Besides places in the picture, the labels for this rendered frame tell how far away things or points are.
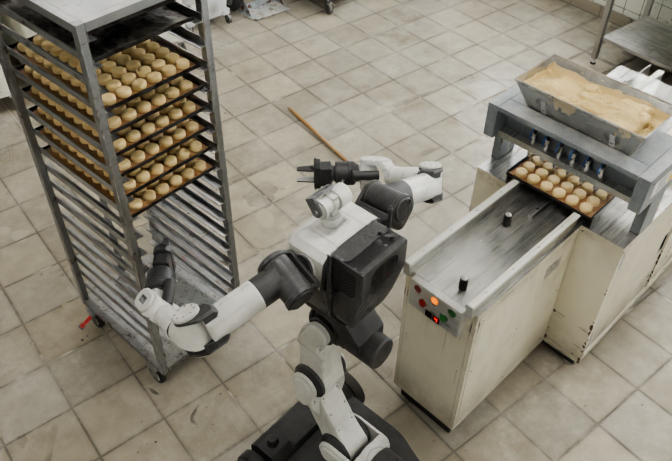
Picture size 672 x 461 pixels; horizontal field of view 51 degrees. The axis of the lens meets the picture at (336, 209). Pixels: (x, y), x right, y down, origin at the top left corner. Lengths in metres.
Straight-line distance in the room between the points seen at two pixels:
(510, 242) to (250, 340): 1.39
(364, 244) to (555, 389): 1.74
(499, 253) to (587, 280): 0.51
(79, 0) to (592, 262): 2.17
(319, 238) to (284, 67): 3.57
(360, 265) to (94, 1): 1.14
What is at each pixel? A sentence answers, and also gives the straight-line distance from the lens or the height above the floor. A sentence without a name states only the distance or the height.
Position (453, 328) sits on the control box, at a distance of 2.66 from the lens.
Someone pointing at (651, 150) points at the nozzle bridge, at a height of 1.18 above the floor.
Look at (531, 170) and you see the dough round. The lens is 3.13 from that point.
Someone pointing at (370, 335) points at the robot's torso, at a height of 1.01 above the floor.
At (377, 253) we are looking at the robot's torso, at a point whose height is 1.38.
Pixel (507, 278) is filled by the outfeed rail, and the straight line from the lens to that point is 2.65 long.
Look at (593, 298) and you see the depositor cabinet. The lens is 3.23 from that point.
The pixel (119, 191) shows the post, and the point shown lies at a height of 1.19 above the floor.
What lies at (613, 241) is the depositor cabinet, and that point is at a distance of 3.01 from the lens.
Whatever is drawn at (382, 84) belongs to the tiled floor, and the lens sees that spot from 5.31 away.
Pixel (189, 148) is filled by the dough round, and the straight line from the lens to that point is 2.78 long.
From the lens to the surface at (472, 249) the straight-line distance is 2.81.
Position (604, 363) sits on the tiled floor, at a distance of 3.69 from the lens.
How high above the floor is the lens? 2.79
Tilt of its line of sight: 42 degrees down
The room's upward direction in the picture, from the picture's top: 1 degrees clockwise
